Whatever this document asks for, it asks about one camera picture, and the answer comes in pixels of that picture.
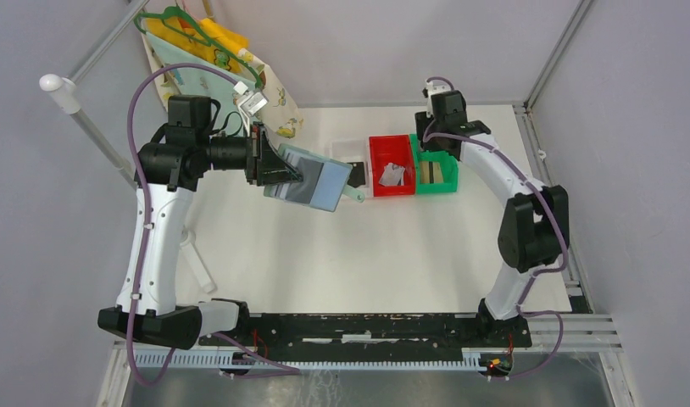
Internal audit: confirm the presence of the white slotted cable duct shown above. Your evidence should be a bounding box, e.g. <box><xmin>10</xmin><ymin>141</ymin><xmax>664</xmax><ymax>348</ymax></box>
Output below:
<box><xmin>132</xmin><ymin>348</ymin><xmax>484</xmax><ymax>372</ymax></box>

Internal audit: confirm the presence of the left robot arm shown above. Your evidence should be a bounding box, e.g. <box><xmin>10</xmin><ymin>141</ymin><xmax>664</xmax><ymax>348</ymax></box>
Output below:
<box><xmin>97</xmin><ymin>92</ymin><xmax>303</xmax><ymax>349</ymax></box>

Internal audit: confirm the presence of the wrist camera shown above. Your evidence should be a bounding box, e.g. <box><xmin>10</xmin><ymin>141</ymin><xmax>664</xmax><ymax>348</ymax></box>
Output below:
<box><xmin>422</xmin><ymin>81</ymin><xmax>453</xmax><ymax>99</ymax></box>
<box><xmin>233</xmin><ymin>81</ymin><xmax>268</xmax><ymax>135</ymax></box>

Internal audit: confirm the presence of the aluminium frame rail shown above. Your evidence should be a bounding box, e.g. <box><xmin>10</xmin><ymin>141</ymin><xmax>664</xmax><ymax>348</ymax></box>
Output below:
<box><xmin>113</xmin><ymin>312</ymin><xmax>624</xmax><ymax>354</ymax></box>

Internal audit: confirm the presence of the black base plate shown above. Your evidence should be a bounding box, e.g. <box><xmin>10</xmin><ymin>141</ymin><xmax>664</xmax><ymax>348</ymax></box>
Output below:
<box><xmin>230</xmin><ymin>313</ymin><xmax>532</xmax><ymax>362</ymax></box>

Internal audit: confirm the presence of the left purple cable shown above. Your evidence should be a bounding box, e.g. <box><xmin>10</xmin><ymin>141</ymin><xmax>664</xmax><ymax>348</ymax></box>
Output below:
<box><xmin>125</xmin><ymin>63</ymin><xmax>301</xmax><ymax>388</ymax></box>

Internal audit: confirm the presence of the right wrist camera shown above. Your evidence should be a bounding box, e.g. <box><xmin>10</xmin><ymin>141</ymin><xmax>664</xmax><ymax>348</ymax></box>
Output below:
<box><xmin>422</xmin><ymin>81</ymin><xmax>453</xmax><ymax>99</ymax></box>

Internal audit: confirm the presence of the yellow cloth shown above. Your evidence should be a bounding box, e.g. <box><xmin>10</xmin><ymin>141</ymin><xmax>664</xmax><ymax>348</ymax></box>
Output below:
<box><xmin>147</xmin><ymin>16</ymin><xmax>251</xmax><ymax>77</ymax></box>

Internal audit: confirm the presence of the red plastic bin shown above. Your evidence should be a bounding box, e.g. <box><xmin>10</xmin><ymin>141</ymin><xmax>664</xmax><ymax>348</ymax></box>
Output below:
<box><xmin>368</xmin><ymin>134</ymin><xmax>416</xmax><ymax>198</ymax></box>

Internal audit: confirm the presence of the black card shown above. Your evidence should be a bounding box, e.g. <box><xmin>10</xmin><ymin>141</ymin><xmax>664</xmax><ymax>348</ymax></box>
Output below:
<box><xmin>348</xmin><ymin>161</ymin><xmax>368</xmax><ymax>188</ymax></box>

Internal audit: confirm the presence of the gold striped card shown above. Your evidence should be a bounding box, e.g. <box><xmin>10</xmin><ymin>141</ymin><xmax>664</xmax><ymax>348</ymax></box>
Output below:
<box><xmin>419</xmin><ymin>161</ymin><xmax>444</xmax><ymax>186</ymax></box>

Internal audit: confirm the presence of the green clothes hanger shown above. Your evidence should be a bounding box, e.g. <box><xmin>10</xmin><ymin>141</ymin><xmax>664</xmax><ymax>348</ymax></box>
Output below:
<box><xmin>134</xmin><ymin>5</ymin><xmax>264</xmax><ymax>89</ymax></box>

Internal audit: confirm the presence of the cream printed cloth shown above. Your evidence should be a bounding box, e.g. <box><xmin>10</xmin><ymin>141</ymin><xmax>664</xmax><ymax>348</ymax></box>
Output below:
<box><xmin>169</xmin><ymin>48</ymin><xmax>304</xmax><ymax>138</ymax></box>

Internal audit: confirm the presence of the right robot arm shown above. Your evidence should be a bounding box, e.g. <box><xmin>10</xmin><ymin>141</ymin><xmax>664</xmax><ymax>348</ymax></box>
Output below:
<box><xmin>415</xmin><ymin>83</ymin><xmax>570</xmax><ymax>346</ymax></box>

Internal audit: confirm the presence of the white clothes rack pole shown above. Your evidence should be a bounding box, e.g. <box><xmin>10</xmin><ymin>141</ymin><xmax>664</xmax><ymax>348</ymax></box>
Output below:
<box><xmin>38</xmin><ymin>74</ymin><xmax>217</xmax><ymax>294</ymax></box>

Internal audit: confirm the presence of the white grey card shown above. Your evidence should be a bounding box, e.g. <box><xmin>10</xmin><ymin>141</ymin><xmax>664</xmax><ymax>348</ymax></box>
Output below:
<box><xmin>378</xmin><ymin>163</ymin><xmax>406</xmax><ymax>187</ymax></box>

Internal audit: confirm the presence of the white plastic bin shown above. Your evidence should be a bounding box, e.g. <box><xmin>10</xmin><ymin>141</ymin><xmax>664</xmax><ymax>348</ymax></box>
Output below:
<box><xmin>330</xmin><ymin>139</ymin><xmax>371</xmax><ymax>189</ymax></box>

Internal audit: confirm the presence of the green plastic bin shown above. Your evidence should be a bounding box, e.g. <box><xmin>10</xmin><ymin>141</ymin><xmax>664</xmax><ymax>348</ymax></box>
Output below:
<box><xmin>409</xmin><ymin>134</ymin><xmax>459</xmax><ymax>195</ymax></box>

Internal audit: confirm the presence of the light blue printed cloth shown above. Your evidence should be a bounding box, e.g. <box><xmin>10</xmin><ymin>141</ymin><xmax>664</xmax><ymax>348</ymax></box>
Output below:
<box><xmin>146</xmin><ymin>34</ymin><xmax>255</xmax><ymax>136</ymax></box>

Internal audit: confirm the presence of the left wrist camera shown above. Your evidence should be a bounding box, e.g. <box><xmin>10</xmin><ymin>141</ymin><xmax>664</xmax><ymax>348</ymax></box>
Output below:
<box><xmin>233</xmin><ymin>81</ymin><xmax>268</xmax><ymax>135</ymax></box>

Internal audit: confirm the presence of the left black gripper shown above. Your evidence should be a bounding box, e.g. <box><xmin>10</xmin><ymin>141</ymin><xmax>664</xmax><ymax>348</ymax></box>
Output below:
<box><xmin>198</xmin><ymin>121</ymin><xmax>303</xmax><ymax>186</ymax></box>

